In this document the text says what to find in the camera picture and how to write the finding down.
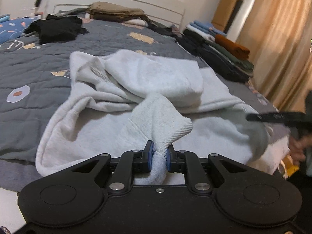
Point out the person's right hand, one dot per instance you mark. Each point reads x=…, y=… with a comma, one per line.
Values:
x=297, y=148

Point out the dark crumpled garments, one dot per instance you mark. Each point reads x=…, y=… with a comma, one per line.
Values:
x=163, y=30

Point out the light grey hoodie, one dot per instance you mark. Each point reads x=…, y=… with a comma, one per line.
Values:
x=146, y=82

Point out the white headboard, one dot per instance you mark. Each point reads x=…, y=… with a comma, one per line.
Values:
x=158, y=9

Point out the grey quilted bedspread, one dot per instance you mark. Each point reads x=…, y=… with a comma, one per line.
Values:
x=48, y=53

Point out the black clothes pile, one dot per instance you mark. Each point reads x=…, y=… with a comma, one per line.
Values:
x=56, y=28

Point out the beige curtain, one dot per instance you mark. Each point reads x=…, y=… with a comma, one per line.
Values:
x=280, y=41

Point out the white folded garment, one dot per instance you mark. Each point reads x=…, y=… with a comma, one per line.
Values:
x=136, y=22

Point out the black flat panel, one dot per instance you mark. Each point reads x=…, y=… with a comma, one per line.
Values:
x=237, y=17

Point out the stack of khaki folded clothes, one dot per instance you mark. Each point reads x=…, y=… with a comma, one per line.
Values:
x=114, y=11

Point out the blue patterned pillow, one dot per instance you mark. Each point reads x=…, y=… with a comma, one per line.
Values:
x=12, y=28

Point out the yellow box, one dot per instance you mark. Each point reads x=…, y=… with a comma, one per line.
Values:
x=291, y=169

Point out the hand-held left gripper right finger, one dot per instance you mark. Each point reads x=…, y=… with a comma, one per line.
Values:
x=168, y=159

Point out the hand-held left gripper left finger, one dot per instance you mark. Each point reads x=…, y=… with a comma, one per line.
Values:
x=149, y=157

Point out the stack of dark folded clothes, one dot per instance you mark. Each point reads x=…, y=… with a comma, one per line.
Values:
x=219, y=56

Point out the person's dark clothing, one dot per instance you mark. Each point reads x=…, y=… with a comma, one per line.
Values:
x=302, y=199

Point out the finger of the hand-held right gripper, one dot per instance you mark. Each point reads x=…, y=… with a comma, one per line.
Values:
x=263, y=117

